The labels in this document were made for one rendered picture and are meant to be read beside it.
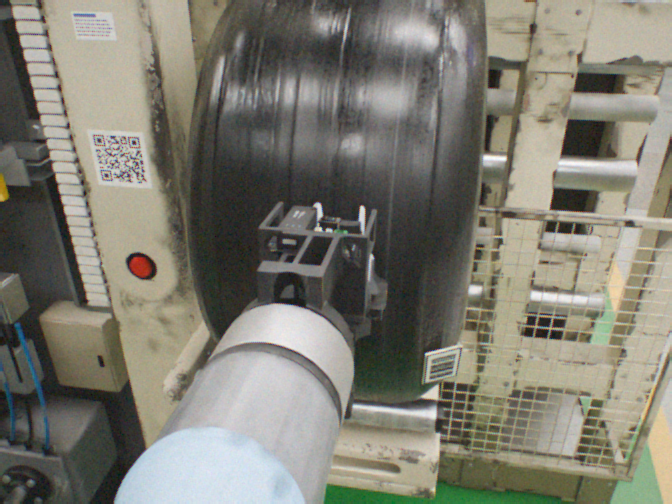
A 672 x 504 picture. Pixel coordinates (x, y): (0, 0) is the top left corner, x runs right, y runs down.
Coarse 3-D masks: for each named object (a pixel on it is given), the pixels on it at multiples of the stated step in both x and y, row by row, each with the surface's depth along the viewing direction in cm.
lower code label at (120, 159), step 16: (96, 144) 73; (112, 144) 73; (128, 144) 72; (144, 144) 72; (96, 160) 74; (112, 160) 74; (128, 160) 74; (144, 160) 73; (112, 176) 75; (128, 176) 75; (144, 176) 74
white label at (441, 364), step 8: (432, 352) 58; (440, 352) 58; (448, 352) 58; (456, 352) 59; (424, 360) 59; (432, 360) 59; (440, 360) 59; (448, 360) 60; (456, 360) 60; (424, 368) 60; (432, 368) 60; (440, 368) 61; (448, 368) 61; (456, 368) 61; (424, 376) 61; (432, 376) 61; (440, 376) 62; (448, 376) 62
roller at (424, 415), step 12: (360, 408) 78; (372, 408) 78; (384, 408) 78; (396, 408) 77; (408, 408) 77; (420, 408) 77; (432, 408) 77; (348, 420) 79; (360, 420) 78; (372, 420) 78; (384, 420) 78; (396, 420) 77; (408, 420) 77; (420, 420) 77; (432, 420) 77; (432, 432) 78
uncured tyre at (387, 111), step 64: (256, 0) 57; (320, 0) 56; (384, 0) 55; (448, 0) 56; (256, 64) 54; (320, 64) 53; (384, 64) 52; (448, 64) 52; (192, 128) 57; (256, 128) 53; (320, 128) 52; (384, 128) 51; (448, 128) 51; (192, 192) 57; (256, 192) 53; (320, 192) 52; (384, 192) 51; (448, 192) 52; (192, 256) 59; (256, 256) 54; (384, 256) 52; (448, 256) 53; (384, 320) 55; (448, 320) 57; (384, 384) 62
